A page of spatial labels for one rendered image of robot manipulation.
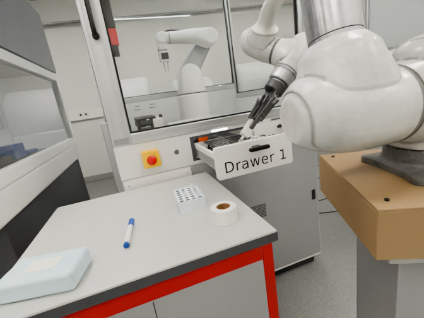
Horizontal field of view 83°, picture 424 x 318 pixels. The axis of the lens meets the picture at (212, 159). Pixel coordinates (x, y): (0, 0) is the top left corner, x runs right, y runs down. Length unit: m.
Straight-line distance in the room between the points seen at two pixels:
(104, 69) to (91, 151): 3.51
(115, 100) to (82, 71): 3.45
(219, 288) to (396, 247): 0.37
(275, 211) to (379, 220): 0.91
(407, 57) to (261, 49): 0.55
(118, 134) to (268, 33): 0.70
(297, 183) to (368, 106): 0.98
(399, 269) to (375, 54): 0.45
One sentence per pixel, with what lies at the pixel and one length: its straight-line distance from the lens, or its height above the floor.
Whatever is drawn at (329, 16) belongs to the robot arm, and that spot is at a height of 1.19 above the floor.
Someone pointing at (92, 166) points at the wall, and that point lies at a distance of 4.57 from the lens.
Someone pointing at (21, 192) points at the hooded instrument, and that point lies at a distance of 1.11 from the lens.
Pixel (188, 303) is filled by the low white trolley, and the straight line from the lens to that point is 0.64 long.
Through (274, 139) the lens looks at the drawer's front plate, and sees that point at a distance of 0.86.
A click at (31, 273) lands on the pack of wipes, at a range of 0.63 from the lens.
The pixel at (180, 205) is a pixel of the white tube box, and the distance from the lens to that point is 0.74.
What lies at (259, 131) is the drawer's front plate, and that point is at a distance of 1.19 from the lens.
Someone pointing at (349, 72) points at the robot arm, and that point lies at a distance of 0.48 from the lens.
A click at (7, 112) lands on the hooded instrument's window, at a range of 1.24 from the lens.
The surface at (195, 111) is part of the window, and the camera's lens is 1.10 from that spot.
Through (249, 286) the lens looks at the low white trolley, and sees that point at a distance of 0.68.
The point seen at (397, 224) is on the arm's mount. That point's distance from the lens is 0.53.
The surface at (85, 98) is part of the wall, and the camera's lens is 4.46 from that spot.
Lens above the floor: 1.09
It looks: 14 degrees down
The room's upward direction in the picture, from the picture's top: 9 degrees counter-clockwise
